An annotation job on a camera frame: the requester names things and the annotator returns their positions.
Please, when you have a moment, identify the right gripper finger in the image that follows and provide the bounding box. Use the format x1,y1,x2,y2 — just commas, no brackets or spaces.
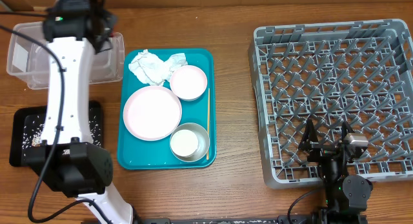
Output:
341,121,354,143
298,119,319,150

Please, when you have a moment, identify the white napkin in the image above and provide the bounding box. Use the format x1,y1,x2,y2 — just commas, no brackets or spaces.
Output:
128,49,172,86
164,53,188,81

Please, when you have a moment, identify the large white plate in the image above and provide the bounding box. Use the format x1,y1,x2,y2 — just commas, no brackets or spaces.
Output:
123,86,182,141

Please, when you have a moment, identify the brown food scrap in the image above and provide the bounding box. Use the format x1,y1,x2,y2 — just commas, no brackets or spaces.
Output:
32,136,41,147

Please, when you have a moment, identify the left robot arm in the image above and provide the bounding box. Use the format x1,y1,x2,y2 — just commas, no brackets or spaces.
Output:
25,0,139,223

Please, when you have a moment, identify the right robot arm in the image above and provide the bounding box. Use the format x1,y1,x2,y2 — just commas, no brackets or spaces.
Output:
299,119,373,223

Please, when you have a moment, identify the grey dishwasher rack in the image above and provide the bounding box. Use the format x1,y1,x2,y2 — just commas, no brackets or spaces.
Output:
248,19,412,189

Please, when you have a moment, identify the clear plastic bin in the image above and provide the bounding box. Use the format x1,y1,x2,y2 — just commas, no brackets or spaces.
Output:
6,32,125,90

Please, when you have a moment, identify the small white bowl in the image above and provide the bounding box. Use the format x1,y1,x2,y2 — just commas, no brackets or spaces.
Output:
170,65,208,101

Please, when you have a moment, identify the metal bowl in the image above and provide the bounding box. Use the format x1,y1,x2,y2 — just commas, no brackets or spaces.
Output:
170,123,208,163

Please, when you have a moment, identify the wooden chopstick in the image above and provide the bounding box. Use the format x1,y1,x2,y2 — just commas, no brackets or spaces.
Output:
206,88,210,160

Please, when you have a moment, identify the white cup in bowl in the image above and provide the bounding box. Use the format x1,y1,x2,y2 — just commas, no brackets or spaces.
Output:
170,129,198,158

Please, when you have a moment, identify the black plastic tray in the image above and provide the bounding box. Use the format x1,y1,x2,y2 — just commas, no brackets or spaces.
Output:
9,101,104,167

